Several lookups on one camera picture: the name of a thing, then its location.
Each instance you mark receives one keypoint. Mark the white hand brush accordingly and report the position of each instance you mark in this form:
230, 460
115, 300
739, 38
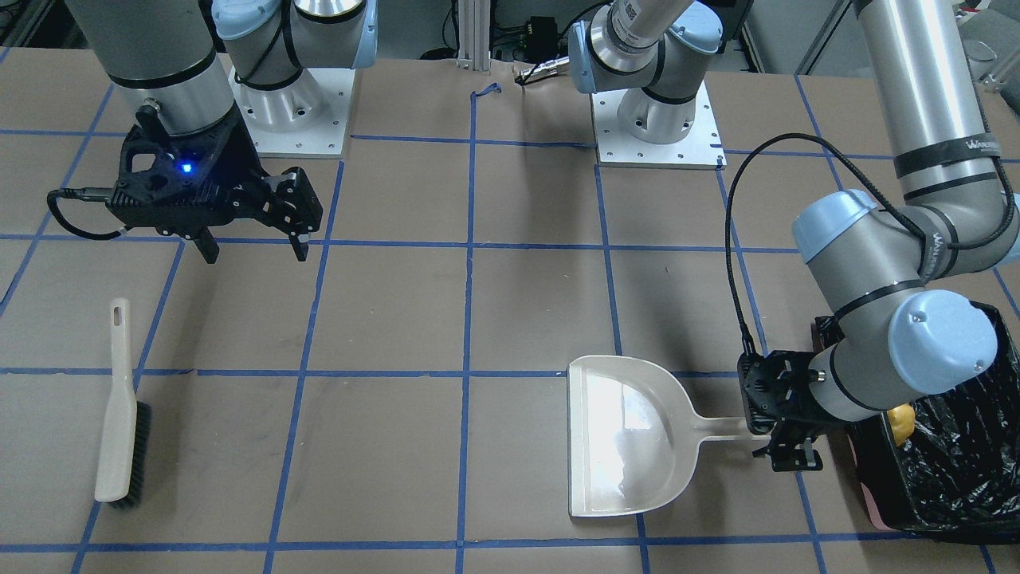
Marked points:
127, 422

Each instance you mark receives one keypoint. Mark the aluminium frame post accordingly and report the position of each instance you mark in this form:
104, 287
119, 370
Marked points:
474, 19

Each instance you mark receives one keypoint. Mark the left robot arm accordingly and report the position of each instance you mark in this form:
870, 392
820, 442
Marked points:
873, 262

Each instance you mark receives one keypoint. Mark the black lined trash bin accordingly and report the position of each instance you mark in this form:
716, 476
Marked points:
956, 477

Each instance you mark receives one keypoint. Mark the beige plastic dustpan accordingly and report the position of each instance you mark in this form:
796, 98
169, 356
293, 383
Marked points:
634, 436

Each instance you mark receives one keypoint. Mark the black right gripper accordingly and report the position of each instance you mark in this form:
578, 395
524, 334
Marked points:
241, 157

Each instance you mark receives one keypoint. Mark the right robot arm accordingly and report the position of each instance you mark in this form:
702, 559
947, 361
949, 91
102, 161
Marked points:
214, 85

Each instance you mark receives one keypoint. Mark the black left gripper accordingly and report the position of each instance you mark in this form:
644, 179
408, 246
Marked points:
799, 425

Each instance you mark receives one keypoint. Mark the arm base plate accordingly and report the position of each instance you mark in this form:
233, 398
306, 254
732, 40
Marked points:
309, 118
633, 130

